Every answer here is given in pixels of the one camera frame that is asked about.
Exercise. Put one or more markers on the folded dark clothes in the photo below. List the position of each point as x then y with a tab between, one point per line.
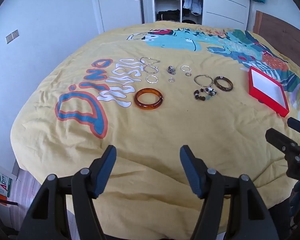
168	15

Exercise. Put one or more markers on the wall light switch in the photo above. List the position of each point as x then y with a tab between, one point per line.
12	36

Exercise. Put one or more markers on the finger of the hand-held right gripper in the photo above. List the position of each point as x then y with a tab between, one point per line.
297	125
277	137

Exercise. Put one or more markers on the silver twisted hoop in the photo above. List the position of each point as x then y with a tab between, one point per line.
147	79
181	68

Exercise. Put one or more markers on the green and white carton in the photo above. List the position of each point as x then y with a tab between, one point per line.
3	183

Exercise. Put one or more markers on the yellow printed blanket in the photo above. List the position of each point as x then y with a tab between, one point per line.
165	130

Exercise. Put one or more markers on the amber bangle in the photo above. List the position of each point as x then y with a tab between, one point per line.
150	107

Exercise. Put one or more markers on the open white wardrobe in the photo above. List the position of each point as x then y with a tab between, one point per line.
167	3

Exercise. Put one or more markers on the dark brown bangle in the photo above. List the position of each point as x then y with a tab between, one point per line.
222	90

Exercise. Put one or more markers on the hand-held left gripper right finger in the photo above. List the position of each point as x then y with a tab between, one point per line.
190	170

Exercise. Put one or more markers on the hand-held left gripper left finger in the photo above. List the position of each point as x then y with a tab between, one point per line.
107	170

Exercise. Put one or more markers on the red jewelry box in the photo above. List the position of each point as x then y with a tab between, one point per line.
265	85

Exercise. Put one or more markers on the thin metal bangle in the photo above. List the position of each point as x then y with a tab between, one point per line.
194	80

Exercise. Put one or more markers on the white wardrobe door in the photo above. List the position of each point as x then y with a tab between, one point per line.
225	2

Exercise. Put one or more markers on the wooden headboard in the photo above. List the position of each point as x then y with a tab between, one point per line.
282	32

